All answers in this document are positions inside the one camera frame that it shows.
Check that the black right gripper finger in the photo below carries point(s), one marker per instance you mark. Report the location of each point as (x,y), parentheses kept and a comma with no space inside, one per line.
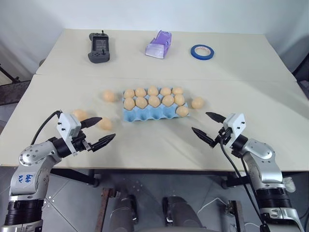
(204,135)
(215,117)

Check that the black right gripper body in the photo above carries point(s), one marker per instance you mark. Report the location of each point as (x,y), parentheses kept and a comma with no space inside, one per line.
(224,136)

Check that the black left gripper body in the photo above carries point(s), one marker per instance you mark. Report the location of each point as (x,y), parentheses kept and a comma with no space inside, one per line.
(80,143)

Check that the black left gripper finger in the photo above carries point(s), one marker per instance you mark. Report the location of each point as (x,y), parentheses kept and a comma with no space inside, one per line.
(91,121)
(103,141)

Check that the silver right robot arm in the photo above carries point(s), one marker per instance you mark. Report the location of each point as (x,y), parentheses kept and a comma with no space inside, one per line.
(262,154)

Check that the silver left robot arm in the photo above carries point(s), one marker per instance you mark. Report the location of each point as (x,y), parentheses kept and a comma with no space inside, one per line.
(31,158)

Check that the blue egg carton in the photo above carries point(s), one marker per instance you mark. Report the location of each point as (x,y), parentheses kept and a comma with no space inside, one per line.
(147,115)

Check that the beige egg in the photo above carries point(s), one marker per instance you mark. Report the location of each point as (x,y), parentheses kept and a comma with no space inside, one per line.
(178,90)
(154,101)
(108,95)
(167,100)
(140,91)
(141,102)
(198,102)
(182,111)
(80,114)
(129,103)
(165,91)
(153,90)
(179,99)
(105,124)
(129,93)

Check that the rusty metal bar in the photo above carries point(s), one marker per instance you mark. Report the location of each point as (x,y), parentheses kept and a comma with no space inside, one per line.
(236,215)
(106,207)

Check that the blue tape roll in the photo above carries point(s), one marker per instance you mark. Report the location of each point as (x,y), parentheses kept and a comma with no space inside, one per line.
(202,51)

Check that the grey handheld controller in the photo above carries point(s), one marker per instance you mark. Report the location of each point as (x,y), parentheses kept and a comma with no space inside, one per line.
(99,48)

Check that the grey rounded housing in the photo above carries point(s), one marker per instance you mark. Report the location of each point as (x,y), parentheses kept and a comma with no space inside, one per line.
(123,212)
(181,215)

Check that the black mesh stand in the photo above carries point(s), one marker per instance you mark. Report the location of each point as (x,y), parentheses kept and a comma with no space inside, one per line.
(13,93)

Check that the purple plastic container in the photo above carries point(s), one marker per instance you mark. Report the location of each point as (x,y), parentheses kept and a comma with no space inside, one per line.
(158,46)

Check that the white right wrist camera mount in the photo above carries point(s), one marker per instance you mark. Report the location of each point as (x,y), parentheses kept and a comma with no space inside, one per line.
(235,124)

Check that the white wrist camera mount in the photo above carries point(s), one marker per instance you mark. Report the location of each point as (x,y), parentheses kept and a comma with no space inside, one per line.
(235,124)
(68,125)

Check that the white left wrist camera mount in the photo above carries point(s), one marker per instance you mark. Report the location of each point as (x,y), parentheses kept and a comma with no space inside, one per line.
(68,125)

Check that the black table frame bar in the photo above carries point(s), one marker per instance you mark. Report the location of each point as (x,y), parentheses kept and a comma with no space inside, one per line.
(235,180)
(77,177)

